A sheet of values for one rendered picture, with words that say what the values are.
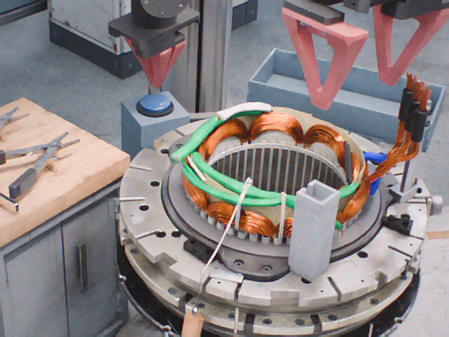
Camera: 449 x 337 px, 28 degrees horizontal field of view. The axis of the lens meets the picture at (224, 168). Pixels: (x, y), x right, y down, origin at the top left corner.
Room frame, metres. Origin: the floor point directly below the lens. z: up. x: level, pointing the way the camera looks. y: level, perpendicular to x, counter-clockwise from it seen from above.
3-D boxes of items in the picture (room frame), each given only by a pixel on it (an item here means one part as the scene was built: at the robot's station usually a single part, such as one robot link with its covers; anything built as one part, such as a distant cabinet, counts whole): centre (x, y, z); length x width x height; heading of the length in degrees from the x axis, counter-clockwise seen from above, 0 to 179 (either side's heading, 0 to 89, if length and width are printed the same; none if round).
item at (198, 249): (0.64, 0.02, 1.10); 0.03 x 0.01 x 0.01; 50
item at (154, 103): (1.01, 0.10, 1.04); 0.04 x 0.04 x 0.01
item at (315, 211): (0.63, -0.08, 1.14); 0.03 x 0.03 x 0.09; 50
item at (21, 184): (0.75, 0.21, 1.09); 0.04 x 0.01 x 0.02; 157
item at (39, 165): (0.80, 0.20, 1.09); 0.06 x 0.01 x 0.01; 167
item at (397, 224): (0.70, -0.18, 1.10); 0.03 x 0.02 x 0.01; 70
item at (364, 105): (1.05, -0.16, 0.92); 0.25 x 0.11 x 0.28; 71
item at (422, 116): (0.74, -0.18, 1.21); 0.04 x 0.04 x 0.03; 50
